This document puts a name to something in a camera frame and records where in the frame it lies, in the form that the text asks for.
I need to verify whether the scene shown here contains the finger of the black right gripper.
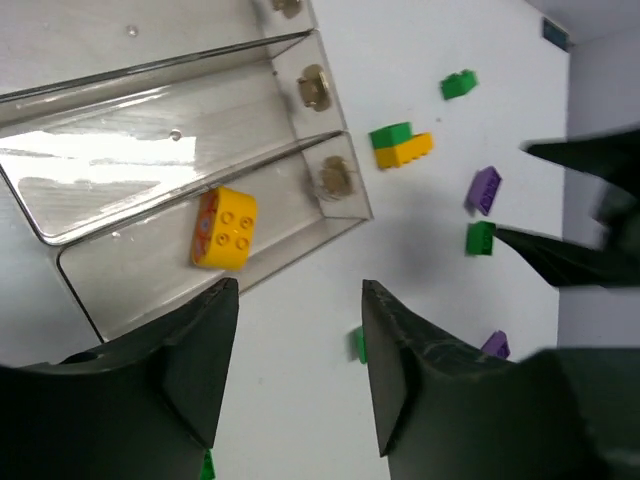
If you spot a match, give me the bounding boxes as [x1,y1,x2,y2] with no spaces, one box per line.
[494,227,639,287]
[520,128,639,209]

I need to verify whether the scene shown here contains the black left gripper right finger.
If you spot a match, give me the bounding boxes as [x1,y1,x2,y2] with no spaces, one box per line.
[362,280,639,479]

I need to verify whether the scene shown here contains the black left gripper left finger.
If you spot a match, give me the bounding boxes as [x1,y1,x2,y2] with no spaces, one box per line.
[1,278,239,479]

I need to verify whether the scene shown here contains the purple lego brick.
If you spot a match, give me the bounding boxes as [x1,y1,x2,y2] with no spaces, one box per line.
[481,330,511,360]
[466,166,502,216]

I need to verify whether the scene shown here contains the yellow long lego brick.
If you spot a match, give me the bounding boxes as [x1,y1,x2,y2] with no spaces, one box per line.
[374,132,434,169]

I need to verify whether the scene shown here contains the yellow patterned lego brick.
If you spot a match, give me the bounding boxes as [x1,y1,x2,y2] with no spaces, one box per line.
[191,186,258,270]

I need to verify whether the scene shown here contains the green small lego brick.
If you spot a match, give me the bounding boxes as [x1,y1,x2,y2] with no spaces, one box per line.
[369,122,413,149]

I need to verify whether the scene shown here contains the blue label sticker right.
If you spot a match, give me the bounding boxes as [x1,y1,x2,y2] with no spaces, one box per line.
[541,17,571,52]

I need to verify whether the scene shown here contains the clear tiered plastic organizer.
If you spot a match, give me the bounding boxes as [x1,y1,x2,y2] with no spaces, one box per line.
[1,1,372,341]

